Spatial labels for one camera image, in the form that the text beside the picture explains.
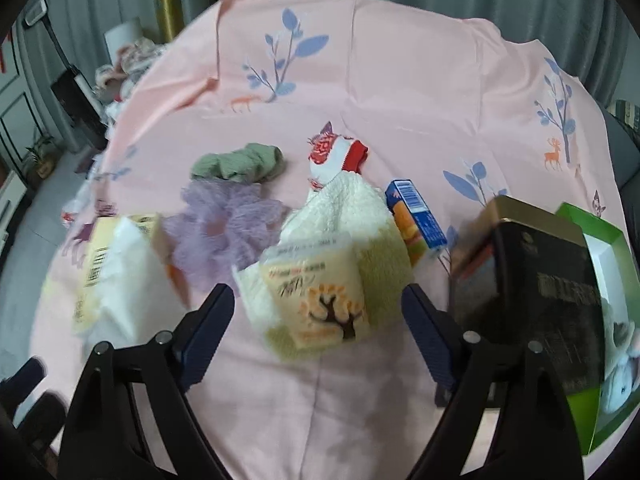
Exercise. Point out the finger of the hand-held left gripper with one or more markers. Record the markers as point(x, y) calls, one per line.
point(22, 380)
point(42, 420)

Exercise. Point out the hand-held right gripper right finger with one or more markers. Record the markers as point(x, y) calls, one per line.
point(431, 342)

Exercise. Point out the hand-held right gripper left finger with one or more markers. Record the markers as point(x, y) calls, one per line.
point(200, 342)

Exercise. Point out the large yellow tissue pack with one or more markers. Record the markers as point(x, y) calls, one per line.
point(125, 280)

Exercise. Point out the small yellow tissue packet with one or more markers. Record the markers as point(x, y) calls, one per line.
point(320, 300)

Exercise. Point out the cream fluffy towel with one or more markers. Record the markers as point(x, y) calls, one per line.
point(350, 215)

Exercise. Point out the green cardboard box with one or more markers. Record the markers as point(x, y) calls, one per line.
point(582, 410)

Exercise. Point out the green cloth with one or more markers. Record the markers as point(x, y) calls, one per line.
point(235, 162)

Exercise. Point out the purple mesh bath puff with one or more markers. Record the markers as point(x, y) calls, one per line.
point(225, 230)

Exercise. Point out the black tin box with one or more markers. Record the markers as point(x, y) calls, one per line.
point(530, 280)

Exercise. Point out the blue and orange carton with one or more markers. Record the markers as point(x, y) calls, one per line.
point(415, 220)

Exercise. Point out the white red printed quilt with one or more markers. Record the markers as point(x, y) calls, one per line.
point(82, 210)

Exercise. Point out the red and white sock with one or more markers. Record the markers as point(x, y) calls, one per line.
point(330, 157)

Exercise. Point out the potted plant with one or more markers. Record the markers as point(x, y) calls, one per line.
point(42, 155)

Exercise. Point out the pink printed bedsheet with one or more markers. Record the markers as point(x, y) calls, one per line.
point(400, 85)

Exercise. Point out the grey armchair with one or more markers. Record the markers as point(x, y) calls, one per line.
point(622, 160)

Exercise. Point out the black floor washer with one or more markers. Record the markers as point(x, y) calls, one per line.
point(75, 100)

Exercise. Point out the pile of clothes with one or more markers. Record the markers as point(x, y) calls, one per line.
point(132, 67)

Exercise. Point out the striped cushion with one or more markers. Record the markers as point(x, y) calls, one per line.
point(627, 115)

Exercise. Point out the white cylinder bin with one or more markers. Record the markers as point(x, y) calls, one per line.
point(122, 37)

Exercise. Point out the yellow patterned curtain panel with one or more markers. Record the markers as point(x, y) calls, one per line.
point(167, 0)

